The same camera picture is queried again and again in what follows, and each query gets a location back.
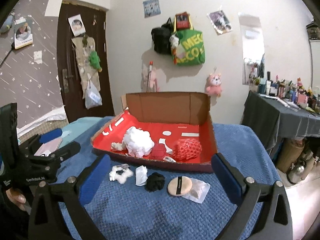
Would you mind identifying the white fluffy hair clip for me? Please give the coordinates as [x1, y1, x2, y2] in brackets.
[109, 164, 133, 184]

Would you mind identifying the white mesh bath pouf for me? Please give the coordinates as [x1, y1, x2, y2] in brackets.
[111, 126, 155, 158]

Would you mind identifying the clear plastic sachet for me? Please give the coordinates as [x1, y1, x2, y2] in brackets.
[182, 178, 210, 204]

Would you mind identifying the small white cloth pad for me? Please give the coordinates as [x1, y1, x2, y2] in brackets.
[135, 166, 148, 186]

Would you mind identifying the red chenille sponge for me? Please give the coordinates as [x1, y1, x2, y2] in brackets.
[149, 143, 176, 163]

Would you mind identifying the black fuzzy pompom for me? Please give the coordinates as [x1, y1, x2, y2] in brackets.
[145, 172, 165, 192]

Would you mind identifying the beige powder puff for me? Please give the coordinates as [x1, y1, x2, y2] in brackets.
[167, 176, 193, 197]

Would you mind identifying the red mesh pouf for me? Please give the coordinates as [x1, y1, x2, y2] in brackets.
[173, 138, 202, 161]

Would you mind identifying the person's left hand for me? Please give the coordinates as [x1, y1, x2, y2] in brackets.
[6, 188, 27, 211]

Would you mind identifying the white plastic bag on door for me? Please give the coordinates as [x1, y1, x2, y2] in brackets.
[85, 80, 103, 109]

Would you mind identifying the blue knitted blanket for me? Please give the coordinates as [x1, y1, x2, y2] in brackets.
[57, 116, 281, 239]

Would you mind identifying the dark wooden door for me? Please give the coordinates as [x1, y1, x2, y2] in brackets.
[57, 0, 114, 122]

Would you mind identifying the green plush toy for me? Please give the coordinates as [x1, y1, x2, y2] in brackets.
[89, 50, 102, 72]

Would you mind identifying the table with grey cloth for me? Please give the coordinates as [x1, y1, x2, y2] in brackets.
[241, 91, 319, 152]

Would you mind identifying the hanging fabric organizer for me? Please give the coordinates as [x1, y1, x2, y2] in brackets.
[72, 36, 100, 99]

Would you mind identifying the cardboard box red lining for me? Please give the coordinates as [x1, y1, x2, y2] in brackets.
[91, 92, 218, 173]

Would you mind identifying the pink plush toy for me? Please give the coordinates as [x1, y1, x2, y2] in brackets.
[206, 74, 222, 98]

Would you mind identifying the green tote bag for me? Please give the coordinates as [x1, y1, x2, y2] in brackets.
[170, 12, 205, 66]

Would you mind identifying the black bag on wall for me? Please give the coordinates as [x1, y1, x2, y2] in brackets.
[151, 18, 174, 55]

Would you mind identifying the blue wall poster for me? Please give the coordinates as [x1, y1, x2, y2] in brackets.
[143, 0, 161, 18]

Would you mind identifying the wall mirror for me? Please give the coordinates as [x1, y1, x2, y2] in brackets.
[239, 14, 265, 85]

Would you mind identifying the photo on wall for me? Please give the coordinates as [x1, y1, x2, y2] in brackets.
[207, 10, 232, 35]

